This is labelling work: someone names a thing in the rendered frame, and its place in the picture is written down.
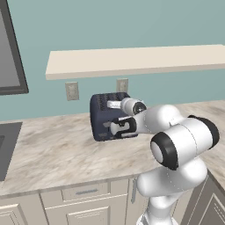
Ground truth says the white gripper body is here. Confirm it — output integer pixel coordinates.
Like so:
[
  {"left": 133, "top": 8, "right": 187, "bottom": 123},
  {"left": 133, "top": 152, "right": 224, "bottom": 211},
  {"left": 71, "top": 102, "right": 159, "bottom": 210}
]
[{"left": 106, "top": 99, "right": 124, "bottom": 110}]

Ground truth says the dark blue toaster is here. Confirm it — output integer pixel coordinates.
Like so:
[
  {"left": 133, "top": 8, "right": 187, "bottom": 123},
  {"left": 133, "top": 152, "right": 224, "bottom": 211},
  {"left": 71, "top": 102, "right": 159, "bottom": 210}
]
[{"left": 89, "top": 91, "right": 141, "bottom": 142}]

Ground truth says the beige drawer front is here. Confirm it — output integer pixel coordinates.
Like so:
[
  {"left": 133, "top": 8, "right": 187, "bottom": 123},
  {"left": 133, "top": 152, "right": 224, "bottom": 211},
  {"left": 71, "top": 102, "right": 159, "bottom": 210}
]
[{"left": 61, "top": 181, "right": 112, "bottom": 204}]

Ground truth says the beige cupboard door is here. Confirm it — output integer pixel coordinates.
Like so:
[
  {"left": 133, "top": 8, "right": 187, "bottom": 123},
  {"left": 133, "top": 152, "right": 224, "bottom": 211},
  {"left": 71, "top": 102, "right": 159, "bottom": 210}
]
[
  {"left": 126, "top": 176, "right": 154, "bottom": 225},
  {"left": 0, "top": 192, "right": 49, "bottom": 225},
  {"left": 179, "top": 171, "right": 225, "bottom": 225},
  {"left": 43, "top": 193, "right": 130, "bottom": 225}
]

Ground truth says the dark grey hob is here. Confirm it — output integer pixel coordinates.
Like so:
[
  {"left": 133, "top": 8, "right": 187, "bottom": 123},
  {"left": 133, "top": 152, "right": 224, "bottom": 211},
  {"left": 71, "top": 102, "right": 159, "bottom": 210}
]
[{"left": 0, "top": 121, "right": 24, "bottom": 182}]

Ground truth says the beige wall outlet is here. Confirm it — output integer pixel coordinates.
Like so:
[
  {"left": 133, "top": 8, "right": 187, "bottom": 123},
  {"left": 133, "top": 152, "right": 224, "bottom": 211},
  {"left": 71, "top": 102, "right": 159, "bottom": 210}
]
[
  {"left": 64, "top": 81, "right": 80, "bottom": 102},
  {"left": 115, "top": 77, "right": 129, "bottom": 94}
]

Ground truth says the cream wall shelf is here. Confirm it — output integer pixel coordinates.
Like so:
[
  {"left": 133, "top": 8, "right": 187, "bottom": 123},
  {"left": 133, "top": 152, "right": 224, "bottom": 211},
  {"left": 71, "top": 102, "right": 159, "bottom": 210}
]
[{"left": 45, "top": 44, "right": 225, "bottom": 81}]

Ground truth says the grey cupboard door handle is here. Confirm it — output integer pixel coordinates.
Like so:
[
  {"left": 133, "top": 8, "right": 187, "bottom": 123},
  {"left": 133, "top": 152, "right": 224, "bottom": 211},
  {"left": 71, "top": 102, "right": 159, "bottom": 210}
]
[{"left": 130, "top": 178, "right": 138, "bottom": 204}]

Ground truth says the grey drawer handle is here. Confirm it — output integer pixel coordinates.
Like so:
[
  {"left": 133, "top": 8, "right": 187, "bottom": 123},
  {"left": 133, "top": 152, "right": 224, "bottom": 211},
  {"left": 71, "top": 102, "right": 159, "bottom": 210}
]
[{"left": 75, "top": 188, "right": 99, "bottom": 197}]

